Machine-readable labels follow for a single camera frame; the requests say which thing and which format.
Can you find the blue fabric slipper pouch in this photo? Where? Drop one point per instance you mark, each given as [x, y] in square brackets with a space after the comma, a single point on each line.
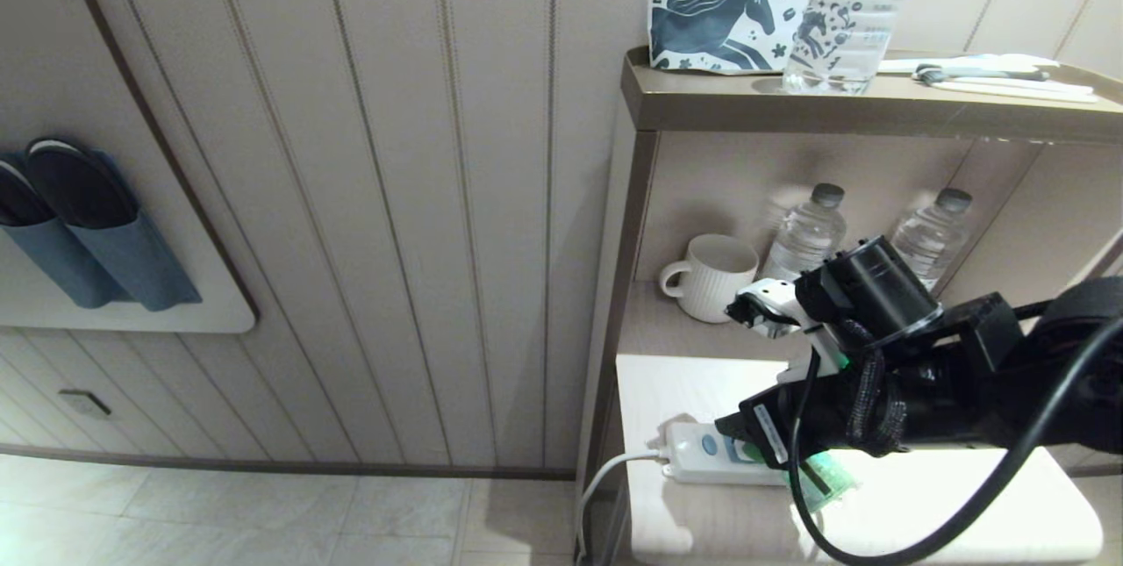
[53, 268]

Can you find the dark slippers in blue holder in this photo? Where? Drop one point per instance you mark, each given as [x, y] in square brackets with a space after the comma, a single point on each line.
[140, 265]

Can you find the large clear water bottle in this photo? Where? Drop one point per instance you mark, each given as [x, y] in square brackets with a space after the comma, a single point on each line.
[851, 22]

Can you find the plain label water bottle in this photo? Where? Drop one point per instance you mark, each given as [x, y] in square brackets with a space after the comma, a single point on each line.
[807, 232]

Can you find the horse print pouch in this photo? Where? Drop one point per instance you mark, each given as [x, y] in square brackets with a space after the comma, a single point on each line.
[728, 17]

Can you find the patterned label water bottle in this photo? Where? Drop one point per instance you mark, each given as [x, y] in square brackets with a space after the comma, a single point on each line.
[934, 237]

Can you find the grey wall socket plate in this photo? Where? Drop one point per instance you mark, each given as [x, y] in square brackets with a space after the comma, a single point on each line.
[86, 403]

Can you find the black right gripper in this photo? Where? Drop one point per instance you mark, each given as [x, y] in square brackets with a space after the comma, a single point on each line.
[825, 417]

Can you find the white ribbed mug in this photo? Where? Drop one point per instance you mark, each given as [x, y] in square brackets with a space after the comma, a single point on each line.
[711, 285]

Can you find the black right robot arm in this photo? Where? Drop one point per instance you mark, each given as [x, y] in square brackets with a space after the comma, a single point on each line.
[1009, 382]

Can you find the white wrapped toiletry packet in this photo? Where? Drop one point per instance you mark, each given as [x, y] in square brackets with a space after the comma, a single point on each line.
[974, 62]

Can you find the beige wooden shelf nightstand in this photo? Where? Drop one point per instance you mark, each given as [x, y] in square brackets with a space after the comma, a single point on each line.
[790, 105]

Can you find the black slipper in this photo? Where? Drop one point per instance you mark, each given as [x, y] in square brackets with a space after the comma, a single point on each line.
[79, 186]
[17, 197]

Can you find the green mosquito repellent plug-in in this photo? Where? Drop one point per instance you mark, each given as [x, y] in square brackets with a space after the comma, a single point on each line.
[829, 474]

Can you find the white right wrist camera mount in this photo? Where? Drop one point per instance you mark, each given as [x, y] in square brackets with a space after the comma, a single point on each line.
[772, 303]

